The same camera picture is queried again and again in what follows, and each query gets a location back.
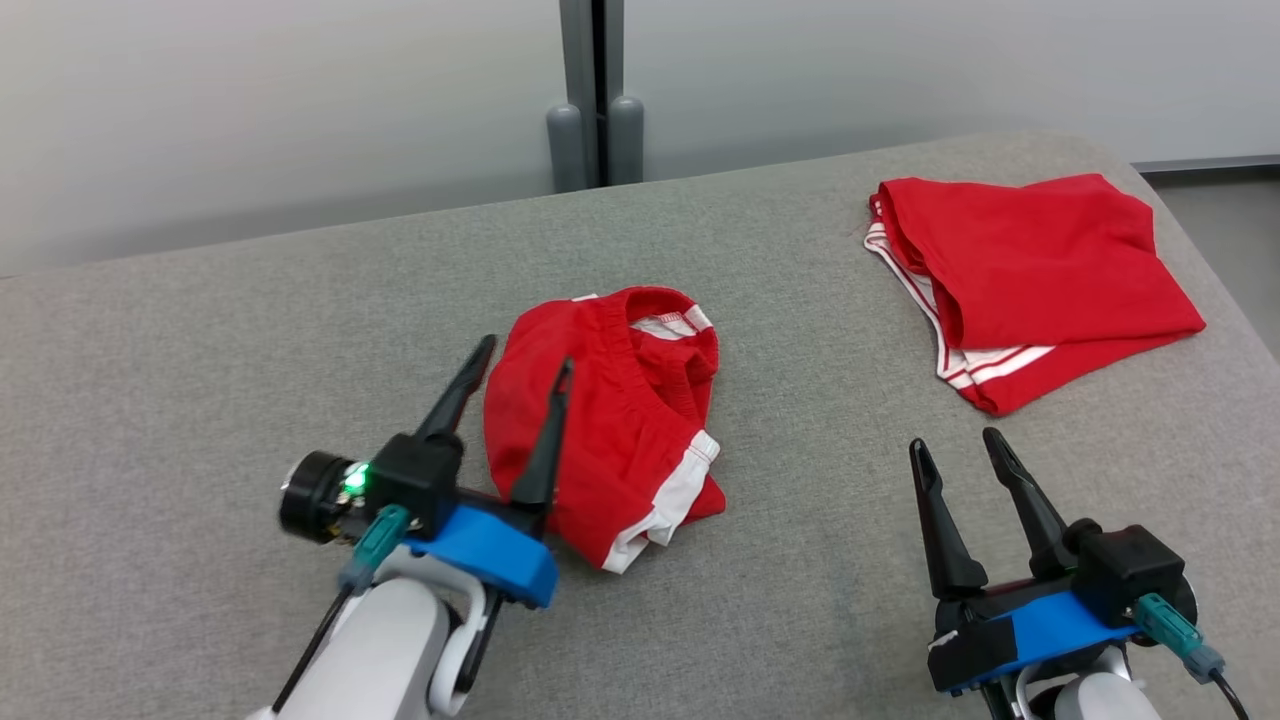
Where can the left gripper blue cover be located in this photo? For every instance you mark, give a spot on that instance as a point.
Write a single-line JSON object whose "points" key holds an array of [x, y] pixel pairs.
{"points": [[500, 550]]}

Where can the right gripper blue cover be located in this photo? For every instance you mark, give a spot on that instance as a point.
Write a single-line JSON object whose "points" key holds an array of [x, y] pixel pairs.
{"points": [[1040, 630]]}

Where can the red shorts with white stripes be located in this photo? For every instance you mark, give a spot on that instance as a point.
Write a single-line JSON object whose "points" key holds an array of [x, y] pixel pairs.
{"points": [[610, 420]]}

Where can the red white Bulls t-shirt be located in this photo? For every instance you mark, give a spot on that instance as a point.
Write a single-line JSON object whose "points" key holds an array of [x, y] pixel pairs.
{"points": [[1050, 270]]}

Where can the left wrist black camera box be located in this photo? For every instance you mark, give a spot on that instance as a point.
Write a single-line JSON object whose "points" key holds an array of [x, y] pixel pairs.
{"points": [[420, 480]]}

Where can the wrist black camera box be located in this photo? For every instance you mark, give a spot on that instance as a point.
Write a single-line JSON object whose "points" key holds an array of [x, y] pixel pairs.
{"points": [[1130, 575], [420, 480]]}

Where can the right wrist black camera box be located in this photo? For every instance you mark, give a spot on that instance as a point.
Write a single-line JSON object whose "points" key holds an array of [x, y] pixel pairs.
{"points": [[1130, 575]]}

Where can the grey cylindrical post foot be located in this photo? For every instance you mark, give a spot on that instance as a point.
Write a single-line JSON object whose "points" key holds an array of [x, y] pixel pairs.
{"points": [[566, 150], [626, 142]]}

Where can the grey vertical door frame post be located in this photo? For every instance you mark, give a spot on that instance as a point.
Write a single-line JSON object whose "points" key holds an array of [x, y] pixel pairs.
{"points": [[578, 60]]}

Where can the grey wall base rail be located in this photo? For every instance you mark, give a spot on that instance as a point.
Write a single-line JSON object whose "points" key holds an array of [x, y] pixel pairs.
{"points": [[1210, 164]]}

